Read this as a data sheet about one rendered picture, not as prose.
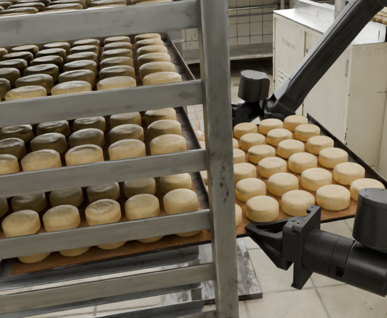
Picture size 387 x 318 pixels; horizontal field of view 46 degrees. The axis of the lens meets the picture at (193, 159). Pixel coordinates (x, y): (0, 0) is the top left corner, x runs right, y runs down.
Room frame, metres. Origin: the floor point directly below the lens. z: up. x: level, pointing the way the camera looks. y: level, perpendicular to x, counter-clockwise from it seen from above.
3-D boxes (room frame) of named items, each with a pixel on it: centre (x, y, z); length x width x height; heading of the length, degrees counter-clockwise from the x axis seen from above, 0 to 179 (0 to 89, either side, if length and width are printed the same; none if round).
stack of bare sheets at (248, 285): (1.68, -0.02, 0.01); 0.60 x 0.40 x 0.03; 4
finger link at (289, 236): (0.53, -0.11, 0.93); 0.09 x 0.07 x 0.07; 52
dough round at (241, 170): (0.71, -0.08, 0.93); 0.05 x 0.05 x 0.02
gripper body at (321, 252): (0.49, -0.16, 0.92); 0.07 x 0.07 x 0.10; 52
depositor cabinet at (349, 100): (2.73, -1.06, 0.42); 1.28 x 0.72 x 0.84; 5
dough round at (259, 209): (0.59, -0.10, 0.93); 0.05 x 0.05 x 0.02
